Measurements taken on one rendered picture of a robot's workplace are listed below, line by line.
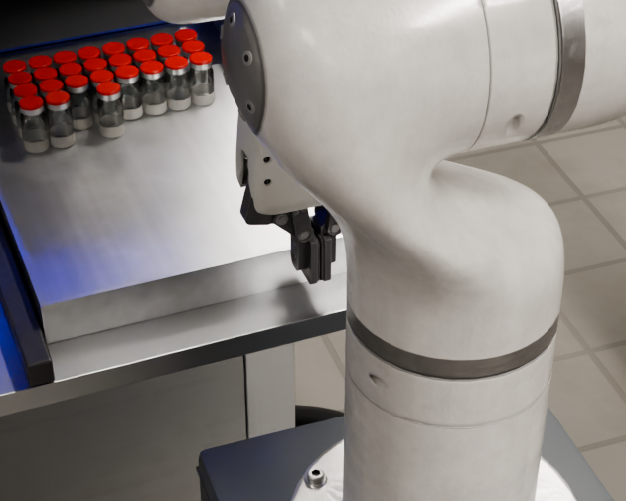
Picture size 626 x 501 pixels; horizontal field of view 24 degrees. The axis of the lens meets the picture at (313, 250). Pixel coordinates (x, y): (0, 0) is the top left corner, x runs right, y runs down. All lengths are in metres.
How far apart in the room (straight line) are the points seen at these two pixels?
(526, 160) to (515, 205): 2.10
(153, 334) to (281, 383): 0.62
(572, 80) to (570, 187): 2.12
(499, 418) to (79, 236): 0.47
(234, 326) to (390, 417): 0.28
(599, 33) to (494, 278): 0.14
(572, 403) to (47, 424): 1.00
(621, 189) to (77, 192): 1.75
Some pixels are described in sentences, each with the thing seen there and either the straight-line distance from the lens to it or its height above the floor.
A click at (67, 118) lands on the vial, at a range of 1.26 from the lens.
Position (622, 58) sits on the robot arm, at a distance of 0.70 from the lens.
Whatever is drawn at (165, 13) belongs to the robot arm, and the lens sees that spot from 0.90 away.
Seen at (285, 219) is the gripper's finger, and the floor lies 0.97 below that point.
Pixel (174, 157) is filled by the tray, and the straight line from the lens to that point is 1.25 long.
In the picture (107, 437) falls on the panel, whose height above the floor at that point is 0.43.
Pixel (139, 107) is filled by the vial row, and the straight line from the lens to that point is 1.30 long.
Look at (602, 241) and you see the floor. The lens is 2.68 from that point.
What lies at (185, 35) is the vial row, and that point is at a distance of 1.34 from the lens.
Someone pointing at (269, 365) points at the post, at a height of 0.47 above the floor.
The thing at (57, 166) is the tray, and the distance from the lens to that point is 1.25.
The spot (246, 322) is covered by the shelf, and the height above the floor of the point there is 0.88.
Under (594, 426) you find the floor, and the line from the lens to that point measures 2.30.
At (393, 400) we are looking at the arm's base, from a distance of 0.80.
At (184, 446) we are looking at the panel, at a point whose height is 0.38.
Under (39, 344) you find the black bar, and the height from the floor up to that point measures 0.90.
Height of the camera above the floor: 1.56
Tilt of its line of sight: 37 degrees down
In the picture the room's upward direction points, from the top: straight up
